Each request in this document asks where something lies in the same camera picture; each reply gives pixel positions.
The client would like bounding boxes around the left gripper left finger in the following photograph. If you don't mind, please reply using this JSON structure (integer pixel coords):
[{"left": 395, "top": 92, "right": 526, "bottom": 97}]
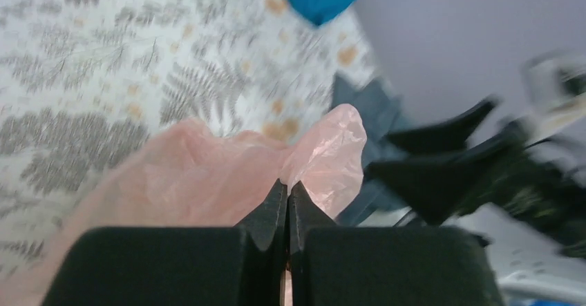
[{"left": 42, "top": 182, "right": 287, "bottom": 305}]

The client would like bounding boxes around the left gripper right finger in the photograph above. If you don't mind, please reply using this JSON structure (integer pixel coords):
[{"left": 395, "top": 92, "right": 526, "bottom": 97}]
[{"left": 288, "top": 183, "right": 503, "bottom": 306}]

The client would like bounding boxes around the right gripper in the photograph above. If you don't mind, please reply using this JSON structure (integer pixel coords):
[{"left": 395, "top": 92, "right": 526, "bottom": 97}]
[{"left": 366, "top": 97, "right": 585, "bottom": 258}]

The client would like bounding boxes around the pink plastic trash bag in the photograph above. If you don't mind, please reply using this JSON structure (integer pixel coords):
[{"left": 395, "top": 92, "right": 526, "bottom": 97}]
[{"left": 1, "top": 104, "right": 367, "bottom": 305}]

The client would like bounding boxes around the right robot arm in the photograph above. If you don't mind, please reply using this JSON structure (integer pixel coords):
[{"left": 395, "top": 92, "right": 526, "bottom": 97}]
[{"left": 365, "top": 98, "right": 585, "bottom": 305}]

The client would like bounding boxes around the grey-blue cloth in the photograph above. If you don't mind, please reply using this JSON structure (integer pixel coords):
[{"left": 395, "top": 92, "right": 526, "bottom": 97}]
[{"left": 330, "top": 73, "right": 410, "bottom": 226}]

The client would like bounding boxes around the floral tablecloth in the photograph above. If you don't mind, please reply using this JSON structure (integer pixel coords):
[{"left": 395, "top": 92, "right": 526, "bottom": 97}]
[{"left": 1, "top": 0, "right": 377, "bottom": 277}]

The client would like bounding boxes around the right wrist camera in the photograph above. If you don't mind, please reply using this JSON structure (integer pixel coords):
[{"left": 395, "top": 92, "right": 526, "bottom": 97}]
[{"left": 521, "top": 50, "right": 585, "bottom": 140}]

